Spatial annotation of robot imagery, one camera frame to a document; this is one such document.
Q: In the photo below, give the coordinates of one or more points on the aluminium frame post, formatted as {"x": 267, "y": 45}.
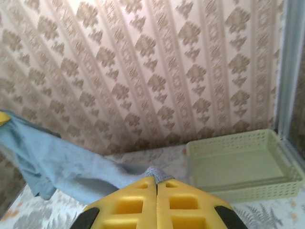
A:
{"x": 287, "y": 71}

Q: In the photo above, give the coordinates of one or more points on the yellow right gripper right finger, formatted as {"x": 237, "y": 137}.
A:
{"x": 186, "y": 214}

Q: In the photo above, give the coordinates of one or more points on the blue-grey t-shirt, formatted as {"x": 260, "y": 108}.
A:
{"x": 71, "y": 162}

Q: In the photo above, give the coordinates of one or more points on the pale green plastic basket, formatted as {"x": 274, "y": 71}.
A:
{"x": 233, "y": 164}

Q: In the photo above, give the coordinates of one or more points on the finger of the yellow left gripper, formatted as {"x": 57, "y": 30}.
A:
{"x": 3, "y": 118}

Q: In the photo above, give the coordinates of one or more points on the floral table cloth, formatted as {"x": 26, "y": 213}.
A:
{"x": 35, "y": 214}

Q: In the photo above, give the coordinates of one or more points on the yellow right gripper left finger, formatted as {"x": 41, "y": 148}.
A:
{"x": 133, "y": 214}

